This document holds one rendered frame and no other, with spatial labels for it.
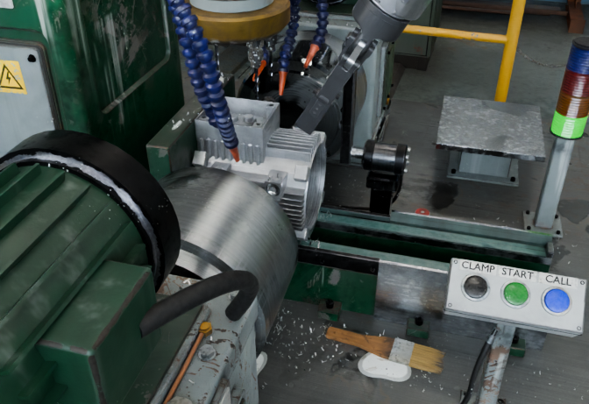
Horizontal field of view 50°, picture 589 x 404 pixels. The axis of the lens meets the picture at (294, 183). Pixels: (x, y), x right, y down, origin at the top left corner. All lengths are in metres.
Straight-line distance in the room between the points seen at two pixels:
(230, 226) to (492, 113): 1.00
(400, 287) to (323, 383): 0.21
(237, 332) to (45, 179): 0.24
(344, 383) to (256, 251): 0.35
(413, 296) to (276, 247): 0.35
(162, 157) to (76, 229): 0.51
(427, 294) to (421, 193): 0.45
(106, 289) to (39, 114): 0.60
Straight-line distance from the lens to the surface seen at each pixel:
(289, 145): 1.07
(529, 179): 1.65
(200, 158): 1.08
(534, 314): 0.87
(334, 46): 1.36
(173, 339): 0.63
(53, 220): 0.50
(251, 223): 0.83
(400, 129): 1.79
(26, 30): 1.00
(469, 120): 1.61
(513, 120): 1.65
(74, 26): 0.97
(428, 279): 1.10
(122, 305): 0.47
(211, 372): 0.62
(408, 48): 4.24
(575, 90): 1.31
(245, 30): 0.95
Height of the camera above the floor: 1.63
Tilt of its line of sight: 33 degrees down
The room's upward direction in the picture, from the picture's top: straight up
